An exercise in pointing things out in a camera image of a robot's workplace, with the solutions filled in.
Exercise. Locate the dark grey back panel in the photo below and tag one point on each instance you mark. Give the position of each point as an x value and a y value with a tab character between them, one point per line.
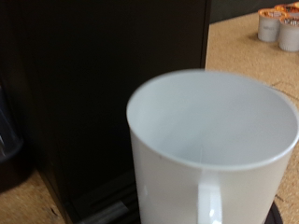
233	9

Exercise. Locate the black Keurig coffee machine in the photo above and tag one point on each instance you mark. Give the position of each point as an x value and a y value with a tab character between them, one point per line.
93	77

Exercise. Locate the white coffee pod orange lid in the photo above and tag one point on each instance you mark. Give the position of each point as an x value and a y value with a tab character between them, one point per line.
267	29
289	7
289	37

